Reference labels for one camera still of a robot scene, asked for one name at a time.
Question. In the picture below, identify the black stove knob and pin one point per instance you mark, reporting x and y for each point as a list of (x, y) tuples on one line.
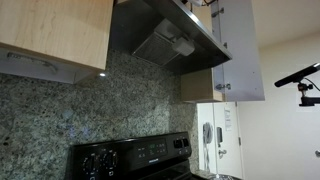
[(185, 142), (110, 160), (177, 143), (90, 164)]

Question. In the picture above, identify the black stove control panel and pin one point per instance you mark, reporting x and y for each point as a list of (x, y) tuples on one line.
[(133, 156)]

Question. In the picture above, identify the metal mesh hood filter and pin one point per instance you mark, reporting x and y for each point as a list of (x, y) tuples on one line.
[(155, 50)]

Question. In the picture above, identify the white hood lamp cover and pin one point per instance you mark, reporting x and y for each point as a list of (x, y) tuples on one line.
[(183, 46)]

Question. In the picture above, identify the metal cabinet hinge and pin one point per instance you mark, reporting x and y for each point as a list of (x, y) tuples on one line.
[(218, 12), (222, 86)]

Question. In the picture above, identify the black door lock box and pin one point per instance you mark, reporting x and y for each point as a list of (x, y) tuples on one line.
[(219, 135)]

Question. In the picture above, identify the white paper notice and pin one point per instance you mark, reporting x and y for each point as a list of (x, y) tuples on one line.
[(228, 120)]

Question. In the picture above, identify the steel range hood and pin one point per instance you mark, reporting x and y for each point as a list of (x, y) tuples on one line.
[(133, 20)]

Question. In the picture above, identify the wooden cabinet door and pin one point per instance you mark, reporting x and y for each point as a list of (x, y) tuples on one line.
[(203, 18)]

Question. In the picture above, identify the silver door lever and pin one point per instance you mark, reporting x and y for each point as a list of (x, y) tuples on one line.
[(221, 152)]

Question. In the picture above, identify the white-faced cabinet door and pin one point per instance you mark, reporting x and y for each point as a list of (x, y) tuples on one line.
[(243, 50)]

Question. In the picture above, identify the metal door hinge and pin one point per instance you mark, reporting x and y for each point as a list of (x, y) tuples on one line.
[(239, 140)]

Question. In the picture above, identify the white door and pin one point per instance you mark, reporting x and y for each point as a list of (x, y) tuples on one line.
[(230, 160)]

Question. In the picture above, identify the steel pot lid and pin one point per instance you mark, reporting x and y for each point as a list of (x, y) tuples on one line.
[(220, 177)]

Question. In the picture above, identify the silver door knob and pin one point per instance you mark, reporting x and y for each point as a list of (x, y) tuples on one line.
[(317, 153)]

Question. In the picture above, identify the narrow wooden wall cabinet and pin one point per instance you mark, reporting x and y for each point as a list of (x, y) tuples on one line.
[(196, 85)]

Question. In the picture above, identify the gray round wall object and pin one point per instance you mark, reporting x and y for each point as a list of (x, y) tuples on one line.
[(207, 133)]

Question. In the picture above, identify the large wooden wall cabinet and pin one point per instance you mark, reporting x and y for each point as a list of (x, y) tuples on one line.
[(50, 26)]

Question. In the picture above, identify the black bar camera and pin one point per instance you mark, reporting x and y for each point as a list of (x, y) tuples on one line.
[(293, 77)]

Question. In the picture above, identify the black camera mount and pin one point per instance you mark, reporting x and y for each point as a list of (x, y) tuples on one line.
[(305, 100)]

